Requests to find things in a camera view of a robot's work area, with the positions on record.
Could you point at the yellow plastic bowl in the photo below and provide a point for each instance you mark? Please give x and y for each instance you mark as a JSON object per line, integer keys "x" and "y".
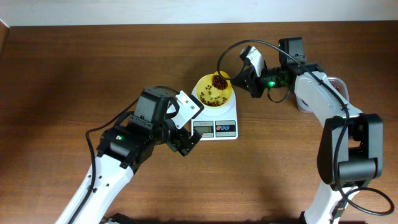
{"x": 206, "y": 81}

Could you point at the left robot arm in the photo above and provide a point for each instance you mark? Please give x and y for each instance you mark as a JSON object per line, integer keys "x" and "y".
{"x": 158, "y": 116}

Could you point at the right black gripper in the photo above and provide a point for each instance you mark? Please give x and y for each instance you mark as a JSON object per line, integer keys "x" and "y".
{"x": 244, "y": 83}

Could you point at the white digital kitchen scale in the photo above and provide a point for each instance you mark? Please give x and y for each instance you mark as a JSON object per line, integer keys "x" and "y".
{"x": 217, "y": 123}

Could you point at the clear plastic food container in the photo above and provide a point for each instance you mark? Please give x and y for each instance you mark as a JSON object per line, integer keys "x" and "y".
{"x": 337, "y": 83}

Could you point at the red beans in bowl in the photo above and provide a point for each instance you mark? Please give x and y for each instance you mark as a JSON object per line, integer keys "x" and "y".
{"x": 212, "y": 97}

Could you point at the yellow measuring scoop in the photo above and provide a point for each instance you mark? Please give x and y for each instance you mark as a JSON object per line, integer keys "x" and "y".
{"x": 219, "y": 83}

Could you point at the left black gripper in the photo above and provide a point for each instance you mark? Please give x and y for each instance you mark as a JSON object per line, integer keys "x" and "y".
{"x": 175, "y": 142}

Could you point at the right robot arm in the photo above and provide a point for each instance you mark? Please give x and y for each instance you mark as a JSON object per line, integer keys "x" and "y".
{"x": 350, "y": 152}

